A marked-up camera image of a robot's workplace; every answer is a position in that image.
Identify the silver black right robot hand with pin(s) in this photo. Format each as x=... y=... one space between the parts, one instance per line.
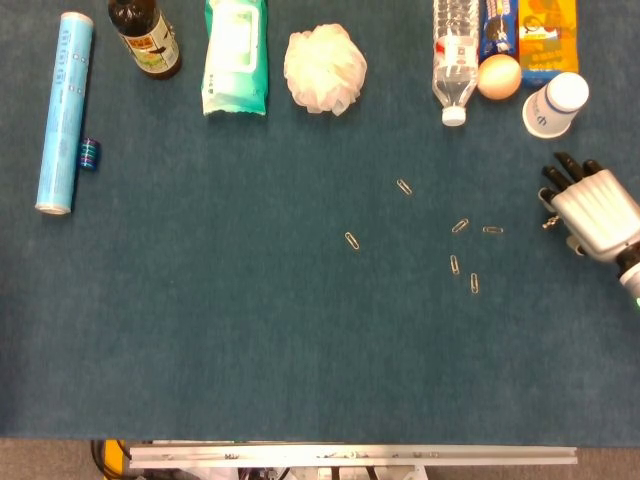
x=597 y=210

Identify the teal felt table cover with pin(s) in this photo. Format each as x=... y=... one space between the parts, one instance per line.
x=250 y=325

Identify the silver paper clip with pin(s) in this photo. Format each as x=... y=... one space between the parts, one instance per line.
x=474 y=283
x=460 y=225
x=352 y=241
x=493 y=230
x=454 y=264
x=404 y=187

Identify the blue cling film roll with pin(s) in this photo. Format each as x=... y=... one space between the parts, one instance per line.
x=64 y=115

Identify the yellow frame part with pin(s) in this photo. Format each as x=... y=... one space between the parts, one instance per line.
x=115 y=455

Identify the aluminium profile rail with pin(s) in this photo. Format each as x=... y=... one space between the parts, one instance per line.
x=350 y=456

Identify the dark brown sauce bottle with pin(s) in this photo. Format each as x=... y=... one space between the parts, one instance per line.
x=150 y=42

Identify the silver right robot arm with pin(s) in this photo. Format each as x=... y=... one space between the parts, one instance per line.
x=632 y=277

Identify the clear plastic water bottle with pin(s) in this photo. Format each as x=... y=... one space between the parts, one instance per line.
x=454 y=65

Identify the orange yellow snack box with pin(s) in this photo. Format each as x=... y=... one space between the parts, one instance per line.
x=549 y=45

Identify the white mesh bath sponge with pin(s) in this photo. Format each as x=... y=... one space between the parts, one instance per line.
x=325 y=70

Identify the blue cookie pack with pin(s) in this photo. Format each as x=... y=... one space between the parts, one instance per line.
x=499 y=27

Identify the beige egg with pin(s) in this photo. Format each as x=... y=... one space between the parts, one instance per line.
x=499 y=76

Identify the green wet wipes pack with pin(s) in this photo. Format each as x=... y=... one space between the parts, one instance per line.
x=234 y=60

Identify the white paper cup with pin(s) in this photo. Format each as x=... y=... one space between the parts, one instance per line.
x=552 y=107

